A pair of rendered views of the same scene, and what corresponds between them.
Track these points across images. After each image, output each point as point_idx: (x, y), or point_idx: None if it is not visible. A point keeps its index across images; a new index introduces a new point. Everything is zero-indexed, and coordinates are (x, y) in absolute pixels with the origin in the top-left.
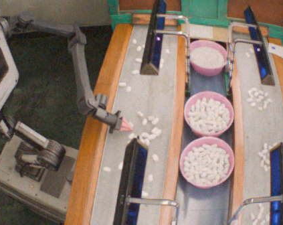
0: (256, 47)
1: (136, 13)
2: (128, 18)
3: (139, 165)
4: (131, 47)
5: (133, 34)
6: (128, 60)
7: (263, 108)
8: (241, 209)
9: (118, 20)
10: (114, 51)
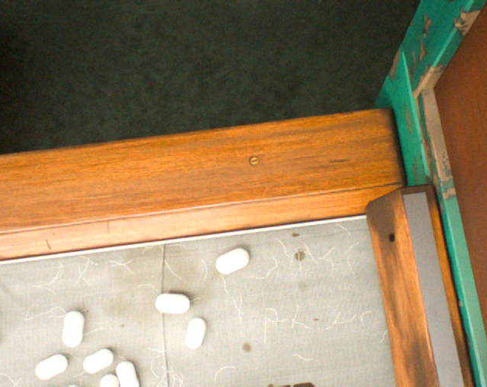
0: None
1: (421, 215)
2: (415, 163)
3: None
4: (184, 258)
5: (309, 233)
6: (79, 271)
7: None
8: None
9: (400, 106)
10: (115, 180)
